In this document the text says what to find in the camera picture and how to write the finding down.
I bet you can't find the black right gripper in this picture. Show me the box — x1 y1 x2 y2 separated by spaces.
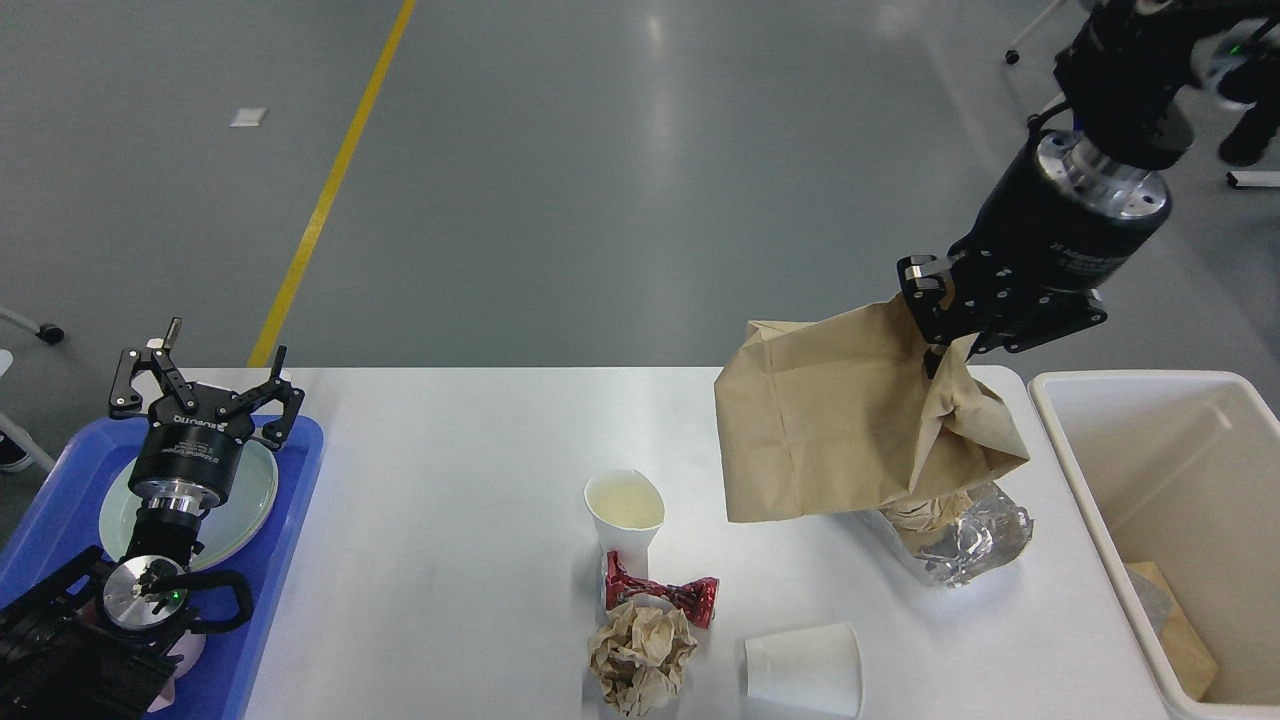
896 129 1172 378

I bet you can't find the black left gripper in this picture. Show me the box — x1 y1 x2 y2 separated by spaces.
109 318 306 516

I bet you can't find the mint green plate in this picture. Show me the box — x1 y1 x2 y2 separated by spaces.
99 442 278 571

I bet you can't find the brown paper bag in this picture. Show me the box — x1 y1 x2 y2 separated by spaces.
714 296 1029 523

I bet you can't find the brown paper napkin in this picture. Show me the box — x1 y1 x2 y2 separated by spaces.
878 489 973 534

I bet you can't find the aluminium foil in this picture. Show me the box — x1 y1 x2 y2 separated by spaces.
854 482 1034 588

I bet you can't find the pink mug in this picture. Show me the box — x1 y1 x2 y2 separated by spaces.
147 632 207 714

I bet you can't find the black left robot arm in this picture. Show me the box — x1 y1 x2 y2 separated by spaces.
3 318 305 719

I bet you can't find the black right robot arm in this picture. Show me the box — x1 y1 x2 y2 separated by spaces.
897 1 1277 375

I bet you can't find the yellow plate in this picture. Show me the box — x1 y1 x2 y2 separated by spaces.
189 477 278 571

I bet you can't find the chair leg with caster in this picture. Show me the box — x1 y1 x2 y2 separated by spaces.
0 306 65 346

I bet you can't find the blue plastic tray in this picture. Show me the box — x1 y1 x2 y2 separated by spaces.
1 416 324 719

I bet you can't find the white office chair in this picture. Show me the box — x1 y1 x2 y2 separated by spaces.
997 1 1082 129

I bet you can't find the white plastic bin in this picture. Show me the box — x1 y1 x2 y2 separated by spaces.
1029 370 1279 719

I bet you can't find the white furniture foot right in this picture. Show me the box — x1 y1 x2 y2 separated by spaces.
1225 170 1280 190

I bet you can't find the white floor marker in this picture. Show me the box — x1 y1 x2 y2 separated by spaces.
228 108 268 128

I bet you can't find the lying white paper cup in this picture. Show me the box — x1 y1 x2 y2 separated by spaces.
744 621 864 717

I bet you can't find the brown paper in bin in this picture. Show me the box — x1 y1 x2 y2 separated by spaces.
1125 561 1219 701

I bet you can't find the red foil candy wrapper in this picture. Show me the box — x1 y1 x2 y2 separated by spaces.
602 550 721 629

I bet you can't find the upright white paper cup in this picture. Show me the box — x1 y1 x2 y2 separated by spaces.
582 470 666 578

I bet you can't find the crumpled brown paper ball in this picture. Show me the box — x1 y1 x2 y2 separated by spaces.
588 600 698 719

